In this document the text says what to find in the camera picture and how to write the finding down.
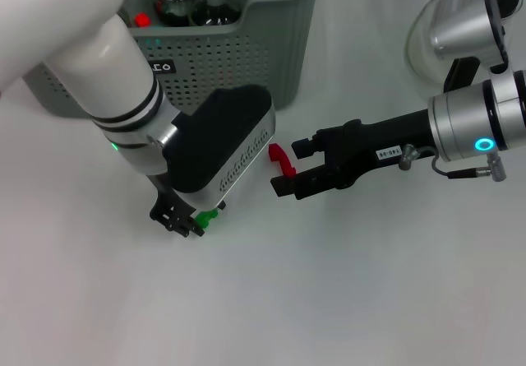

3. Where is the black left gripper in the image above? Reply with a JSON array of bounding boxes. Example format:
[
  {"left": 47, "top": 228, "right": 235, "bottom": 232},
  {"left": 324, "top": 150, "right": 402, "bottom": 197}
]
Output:
[{"left": 149, "top": 174, "right": 227, "bottom": 239}]

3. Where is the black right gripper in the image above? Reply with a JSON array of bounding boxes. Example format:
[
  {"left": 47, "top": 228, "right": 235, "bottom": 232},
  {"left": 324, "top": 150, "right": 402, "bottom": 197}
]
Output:
[{"left": 270, "top": 109, "right": 436, "bottom": 202}]

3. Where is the green brick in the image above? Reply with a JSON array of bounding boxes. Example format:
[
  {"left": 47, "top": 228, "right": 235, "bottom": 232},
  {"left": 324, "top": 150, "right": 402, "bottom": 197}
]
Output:
[{"left": 195, "top": 209, "right": 219, "bottom": 227}]

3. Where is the dark red brick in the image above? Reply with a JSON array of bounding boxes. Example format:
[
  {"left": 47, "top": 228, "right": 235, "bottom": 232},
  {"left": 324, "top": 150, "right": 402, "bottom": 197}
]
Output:
[{"left": 268, "top": 142, "right": 297, "bottom": 179}]

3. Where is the grey-green perforated storage bin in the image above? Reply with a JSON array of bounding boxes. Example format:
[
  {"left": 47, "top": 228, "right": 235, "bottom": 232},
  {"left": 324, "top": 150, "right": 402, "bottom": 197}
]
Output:
[{"left": 22, "top": 0, "right": 330, "bottom": 119}]

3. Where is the right gripper silver cable plug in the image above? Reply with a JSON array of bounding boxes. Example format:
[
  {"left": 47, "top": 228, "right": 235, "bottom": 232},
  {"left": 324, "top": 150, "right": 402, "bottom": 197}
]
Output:
[{"left": 399, "top": 143, "right": 505, "bottom": 183}]

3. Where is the glass pitcher black handle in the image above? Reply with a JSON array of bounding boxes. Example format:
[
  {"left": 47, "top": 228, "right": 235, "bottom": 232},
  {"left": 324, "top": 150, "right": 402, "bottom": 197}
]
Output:
[{"left": 404, "top": 0, "right": 523, "bottom": 95}]

